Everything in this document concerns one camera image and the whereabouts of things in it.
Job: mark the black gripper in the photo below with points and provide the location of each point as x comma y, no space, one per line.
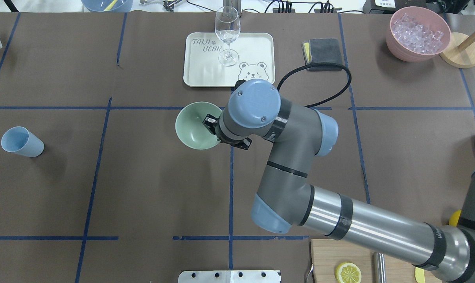
210,123

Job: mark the light blue plastic cup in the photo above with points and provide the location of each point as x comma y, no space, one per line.
19,140

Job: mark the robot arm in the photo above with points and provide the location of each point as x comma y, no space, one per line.
285,198

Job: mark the green ceramic bowl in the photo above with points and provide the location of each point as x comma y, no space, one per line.
190,128

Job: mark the blue bowl with fork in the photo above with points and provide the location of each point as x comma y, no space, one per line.
112,6

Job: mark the pink bowl of ice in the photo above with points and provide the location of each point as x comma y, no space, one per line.
417,34

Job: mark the clear wine glass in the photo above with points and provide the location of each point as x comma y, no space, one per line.
227,28

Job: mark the grey yellow folded cloth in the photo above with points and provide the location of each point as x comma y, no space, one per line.
319,50

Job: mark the wooden cutting board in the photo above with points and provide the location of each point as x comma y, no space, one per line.
327,254

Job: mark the lemon half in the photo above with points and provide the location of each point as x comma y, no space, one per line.
348,272

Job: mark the steel knife sharpener rod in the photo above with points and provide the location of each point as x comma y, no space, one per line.
379,268

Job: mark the wooden cup stand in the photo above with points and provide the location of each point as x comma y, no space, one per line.
460,52

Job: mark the yellow lemon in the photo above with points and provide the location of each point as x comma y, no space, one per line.
454,218

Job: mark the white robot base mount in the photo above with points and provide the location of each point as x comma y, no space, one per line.
230,276

